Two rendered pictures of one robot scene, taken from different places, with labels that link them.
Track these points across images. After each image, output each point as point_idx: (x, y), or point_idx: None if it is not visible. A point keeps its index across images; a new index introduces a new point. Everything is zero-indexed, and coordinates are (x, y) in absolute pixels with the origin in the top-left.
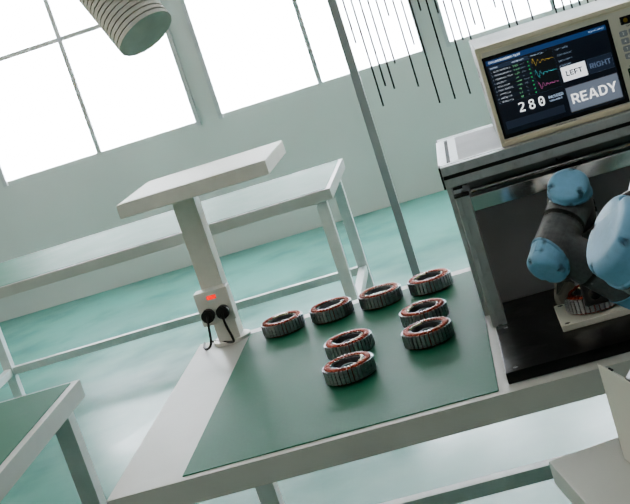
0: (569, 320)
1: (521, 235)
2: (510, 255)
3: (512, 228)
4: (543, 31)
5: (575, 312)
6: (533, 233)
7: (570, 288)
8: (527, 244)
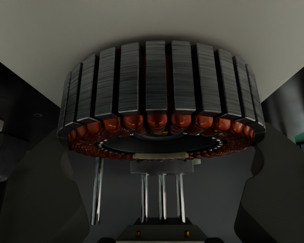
0: (298, 34)
1: (220, 226)
2: (238, 202)
3: (230, 240)
4: None
5: (249, 71)
6: (204, 223)
7: (263, 187)
8: (214, 210)
